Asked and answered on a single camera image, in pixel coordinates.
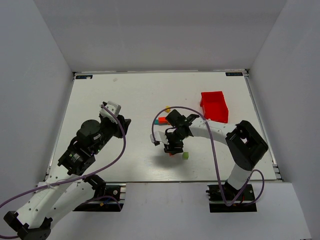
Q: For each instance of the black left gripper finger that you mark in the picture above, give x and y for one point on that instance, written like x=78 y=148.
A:
x=126 y=123
x=121 y=119

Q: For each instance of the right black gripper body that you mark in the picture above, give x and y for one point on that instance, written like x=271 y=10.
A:
x=173 y=145

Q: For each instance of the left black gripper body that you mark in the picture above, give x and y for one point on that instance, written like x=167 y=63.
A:
x=121 y=125

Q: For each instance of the red rectangular wood block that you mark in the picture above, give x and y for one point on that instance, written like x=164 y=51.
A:
x=162 y=120

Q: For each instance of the green cube wood block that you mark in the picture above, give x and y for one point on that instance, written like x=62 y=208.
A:
x=185 y=155

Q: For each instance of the red plastic bin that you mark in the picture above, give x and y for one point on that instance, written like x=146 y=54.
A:
x=214 y=106

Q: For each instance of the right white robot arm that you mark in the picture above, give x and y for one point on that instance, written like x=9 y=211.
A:
x=245 y=144

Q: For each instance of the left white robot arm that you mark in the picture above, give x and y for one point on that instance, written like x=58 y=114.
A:
x=67 y=185

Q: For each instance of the left table corner label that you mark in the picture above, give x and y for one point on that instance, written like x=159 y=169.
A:
x=83 y=77

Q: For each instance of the dark table corner label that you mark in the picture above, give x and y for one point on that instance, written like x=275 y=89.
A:
x=234 y=74

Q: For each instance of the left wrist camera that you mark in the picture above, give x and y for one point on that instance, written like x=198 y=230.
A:
x=114 y=108

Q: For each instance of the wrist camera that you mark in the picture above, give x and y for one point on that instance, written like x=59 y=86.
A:
x=158 y=137
x=114 y=108

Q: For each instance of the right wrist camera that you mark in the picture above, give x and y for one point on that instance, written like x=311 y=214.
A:
x=158 y=137

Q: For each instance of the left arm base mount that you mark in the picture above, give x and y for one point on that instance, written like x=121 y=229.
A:
x=103 y=196

